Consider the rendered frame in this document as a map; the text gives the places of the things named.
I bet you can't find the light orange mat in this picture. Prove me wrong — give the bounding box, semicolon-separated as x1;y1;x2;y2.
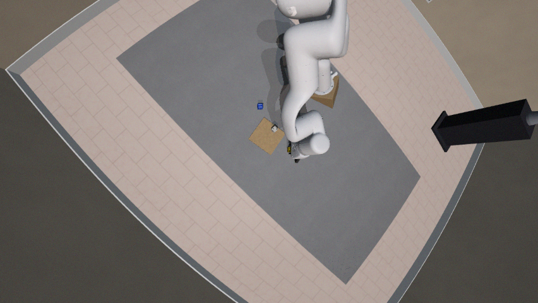
249;118;285;155

